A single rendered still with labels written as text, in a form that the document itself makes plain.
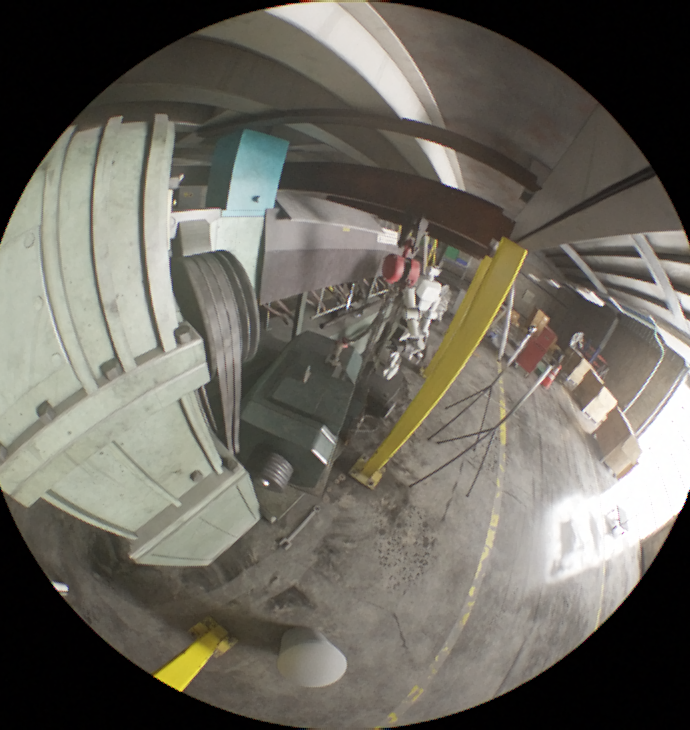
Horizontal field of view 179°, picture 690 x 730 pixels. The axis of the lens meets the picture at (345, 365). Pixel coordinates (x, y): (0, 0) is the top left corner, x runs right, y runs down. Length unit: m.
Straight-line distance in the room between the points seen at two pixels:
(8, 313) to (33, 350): 0.06
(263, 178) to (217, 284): 0.70
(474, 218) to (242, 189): 0.98
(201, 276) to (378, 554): 1.68
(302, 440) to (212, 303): 0.58
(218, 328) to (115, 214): 0.26
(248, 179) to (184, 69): 0.56
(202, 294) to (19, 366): 0.33
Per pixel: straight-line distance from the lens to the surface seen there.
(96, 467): 0.52
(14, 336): 0.39
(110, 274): 0.33
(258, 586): 1.57
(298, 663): 1.32
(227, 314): 0.41
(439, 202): 1.15
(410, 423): 1.18
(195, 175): 2.44
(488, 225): 1.11
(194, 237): 0.82
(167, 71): 0.73
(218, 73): 0.76
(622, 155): 0.28
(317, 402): 0.88
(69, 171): 0.38
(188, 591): 1.69
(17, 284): 0.37
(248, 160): 1.00
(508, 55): 0.63
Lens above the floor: 1.54
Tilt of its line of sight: 38 degrees down
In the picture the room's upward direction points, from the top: 19 degrees clockwise
